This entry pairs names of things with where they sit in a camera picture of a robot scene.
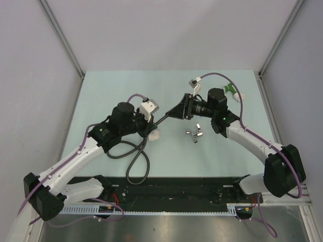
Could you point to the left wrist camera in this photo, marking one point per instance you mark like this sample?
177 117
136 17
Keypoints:
148 108

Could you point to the chrome metal faucet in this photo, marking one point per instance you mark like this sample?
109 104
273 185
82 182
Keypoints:
195 135

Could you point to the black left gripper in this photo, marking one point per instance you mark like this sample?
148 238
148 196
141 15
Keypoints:
148 126

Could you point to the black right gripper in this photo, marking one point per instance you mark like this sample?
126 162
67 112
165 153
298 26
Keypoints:
184 109

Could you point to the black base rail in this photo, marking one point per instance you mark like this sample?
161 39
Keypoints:
216 189

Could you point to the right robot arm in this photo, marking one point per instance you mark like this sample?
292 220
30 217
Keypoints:
283 170

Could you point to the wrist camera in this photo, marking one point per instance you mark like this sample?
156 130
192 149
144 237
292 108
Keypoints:
194 83
148 108

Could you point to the right aluminium frame post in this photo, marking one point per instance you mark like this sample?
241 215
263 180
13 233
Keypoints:
296 9

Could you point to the aluminium frame post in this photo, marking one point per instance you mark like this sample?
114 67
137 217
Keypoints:
296 9
56 27

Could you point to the white pipe elbow fitting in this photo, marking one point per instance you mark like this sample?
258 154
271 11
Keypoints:
153 136

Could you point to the green faucet with white elbow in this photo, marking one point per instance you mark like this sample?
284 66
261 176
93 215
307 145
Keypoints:
230 88

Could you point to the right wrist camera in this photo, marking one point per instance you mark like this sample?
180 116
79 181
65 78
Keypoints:
194 83

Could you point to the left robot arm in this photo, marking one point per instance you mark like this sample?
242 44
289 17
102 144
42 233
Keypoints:
47 192

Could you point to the left aluminium frame post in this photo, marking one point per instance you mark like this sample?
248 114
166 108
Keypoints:
56 27

